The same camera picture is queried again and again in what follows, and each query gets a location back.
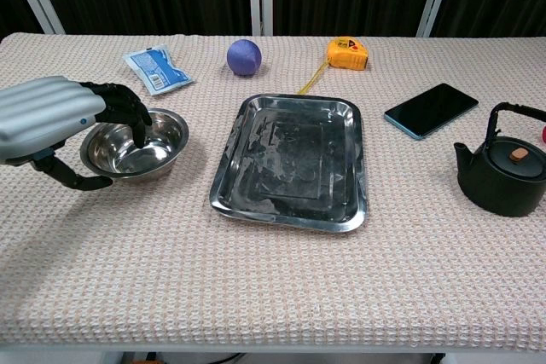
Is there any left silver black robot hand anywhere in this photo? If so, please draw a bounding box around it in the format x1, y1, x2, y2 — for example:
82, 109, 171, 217
0, 76, 153, 191

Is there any round metal bowl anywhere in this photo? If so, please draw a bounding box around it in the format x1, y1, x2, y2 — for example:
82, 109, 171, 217
79, 107, 190, 183

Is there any rectangular metal tray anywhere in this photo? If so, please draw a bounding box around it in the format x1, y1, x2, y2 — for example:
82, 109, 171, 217
208, 93, 369, 234

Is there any blue white plastic packet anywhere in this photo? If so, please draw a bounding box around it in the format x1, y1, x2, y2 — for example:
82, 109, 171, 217
122, 44, 195, 97

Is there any purple ball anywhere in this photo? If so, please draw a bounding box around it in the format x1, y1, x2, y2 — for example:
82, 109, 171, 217
226, 38, 263, 78

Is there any beige waffle tablecloth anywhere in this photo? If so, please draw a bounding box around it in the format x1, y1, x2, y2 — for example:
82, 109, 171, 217
0, 32, 546, 350

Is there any yellow tape measure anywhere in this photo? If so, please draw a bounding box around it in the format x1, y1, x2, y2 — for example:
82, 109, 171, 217
297, 37, 370, 95

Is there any black smartphone with blue edge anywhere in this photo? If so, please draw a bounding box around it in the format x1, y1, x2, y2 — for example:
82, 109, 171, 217
384, 83, 479, 141

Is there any black teapot with handle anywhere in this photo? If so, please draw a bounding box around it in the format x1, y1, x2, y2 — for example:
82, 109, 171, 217
452, 101, 546, 217

